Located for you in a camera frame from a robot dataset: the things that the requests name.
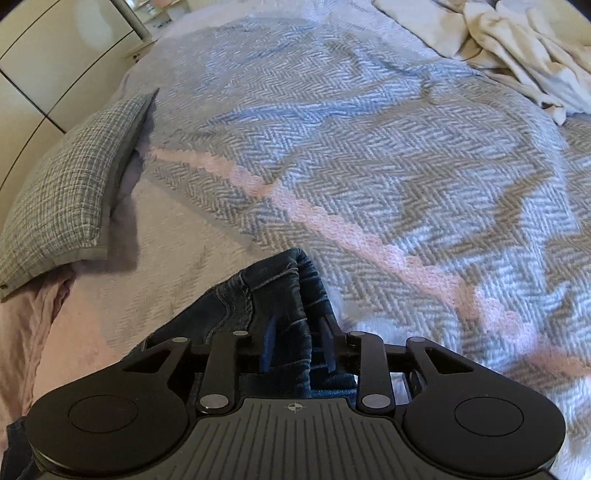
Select grey checked pillow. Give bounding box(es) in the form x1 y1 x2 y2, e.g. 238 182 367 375
0 89 160 301

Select dark blue jeans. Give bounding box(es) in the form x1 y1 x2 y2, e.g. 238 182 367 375
6 248 359 480

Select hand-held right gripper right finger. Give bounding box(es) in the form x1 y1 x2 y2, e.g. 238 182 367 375
318 314 477 415

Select cream panelled wardrobe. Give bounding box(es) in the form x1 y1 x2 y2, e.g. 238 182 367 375
0 0 158 197

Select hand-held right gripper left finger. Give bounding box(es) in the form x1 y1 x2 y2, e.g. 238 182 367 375
122 314 279 415

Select grey herringbone blanket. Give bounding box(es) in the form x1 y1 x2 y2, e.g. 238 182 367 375
108 0 591 467

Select white crumpled cloth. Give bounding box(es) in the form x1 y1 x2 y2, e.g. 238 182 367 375
373 0 591 126

